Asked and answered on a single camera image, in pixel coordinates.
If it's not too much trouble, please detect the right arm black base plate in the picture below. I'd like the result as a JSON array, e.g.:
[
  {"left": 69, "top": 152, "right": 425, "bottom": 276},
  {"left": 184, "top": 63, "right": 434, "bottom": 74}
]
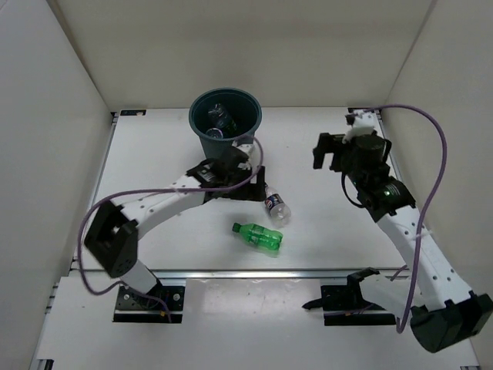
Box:
[{"left": 320, "top": 285, "right": 396, "bottom": 327}]

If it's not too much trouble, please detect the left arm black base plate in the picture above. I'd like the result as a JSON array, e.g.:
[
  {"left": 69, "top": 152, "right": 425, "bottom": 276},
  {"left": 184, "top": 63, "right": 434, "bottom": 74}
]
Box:
[{"left": 113, "top": 284, "right": 186, "bottom": 324}]

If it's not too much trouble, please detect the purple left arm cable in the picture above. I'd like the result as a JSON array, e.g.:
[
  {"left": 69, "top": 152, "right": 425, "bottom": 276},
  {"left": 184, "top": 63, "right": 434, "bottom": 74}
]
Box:
[{"left": 78, "top": 136, "right": 265, "bottom": 323}]

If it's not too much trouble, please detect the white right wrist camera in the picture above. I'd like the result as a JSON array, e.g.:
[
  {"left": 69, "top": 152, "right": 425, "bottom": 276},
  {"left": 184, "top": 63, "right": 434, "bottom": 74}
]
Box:
[{"left": 342, "top": 109, "right": 375, "bottom": 143}]

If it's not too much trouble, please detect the clear Pepsi bottle black cap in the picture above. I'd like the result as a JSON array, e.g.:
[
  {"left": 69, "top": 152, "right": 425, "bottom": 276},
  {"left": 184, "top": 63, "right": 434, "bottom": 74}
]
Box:
[{"left": 264, "top": 185, "right": 291, "bottom": 227}]

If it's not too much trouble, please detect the clear bottle blue label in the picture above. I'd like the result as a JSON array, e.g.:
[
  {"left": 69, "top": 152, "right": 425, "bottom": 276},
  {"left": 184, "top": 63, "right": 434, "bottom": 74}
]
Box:
[{"left": 206, "top": 127, "right": 223, "bottom": 139}]

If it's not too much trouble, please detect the dark teal plastic bin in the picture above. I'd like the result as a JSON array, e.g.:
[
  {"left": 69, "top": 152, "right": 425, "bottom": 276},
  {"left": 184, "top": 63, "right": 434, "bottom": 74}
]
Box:
[{"left": 189, "top": 88, "right": 262, "bottom": 158}]

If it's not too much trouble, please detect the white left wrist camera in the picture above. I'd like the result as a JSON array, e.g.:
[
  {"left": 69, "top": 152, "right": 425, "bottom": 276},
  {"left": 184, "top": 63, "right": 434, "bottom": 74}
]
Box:
[{"left": 232, "top": 140, "right": 255, "bottom": 157}]

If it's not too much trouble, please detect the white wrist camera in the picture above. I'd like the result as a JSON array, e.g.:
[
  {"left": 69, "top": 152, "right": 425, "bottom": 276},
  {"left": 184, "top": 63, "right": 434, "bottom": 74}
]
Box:
[
  {"left": 342, "top": 109, "right": 375, "bottom": 143},
  {"left": 232, "top": 140, "right": 255, "bottom": 157}
]

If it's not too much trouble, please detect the clear bottle dark green label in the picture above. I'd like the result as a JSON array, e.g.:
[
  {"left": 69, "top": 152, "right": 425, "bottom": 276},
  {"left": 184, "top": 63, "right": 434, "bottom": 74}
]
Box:
[{"left": 207, "top": 103, "right": 238, "bottom": 137}]

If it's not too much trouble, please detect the black label sticker left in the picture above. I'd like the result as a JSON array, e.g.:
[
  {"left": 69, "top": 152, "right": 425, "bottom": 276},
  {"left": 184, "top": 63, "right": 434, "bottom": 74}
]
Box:
[{"left": 119, "top": 109, "right": 146, "bottom": 116}]

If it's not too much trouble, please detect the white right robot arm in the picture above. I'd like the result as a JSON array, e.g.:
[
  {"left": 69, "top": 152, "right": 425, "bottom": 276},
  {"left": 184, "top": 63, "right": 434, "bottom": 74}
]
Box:
[{"left": 303, "top": 133, "right": 492, "bottom": 353}]

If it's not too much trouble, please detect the green plastic soda bottle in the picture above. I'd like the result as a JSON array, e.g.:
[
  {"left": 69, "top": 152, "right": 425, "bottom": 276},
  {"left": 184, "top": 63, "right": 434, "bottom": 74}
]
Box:
[{"left": 232, "top": 223, "right": 283, "bottom": 257}]

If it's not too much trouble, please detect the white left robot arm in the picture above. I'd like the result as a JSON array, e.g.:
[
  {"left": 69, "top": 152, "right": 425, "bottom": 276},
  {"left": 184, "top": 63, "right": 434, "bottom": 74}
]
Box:
[{"left": 78, "top": 144, "right": 265, "bottom": 308}]

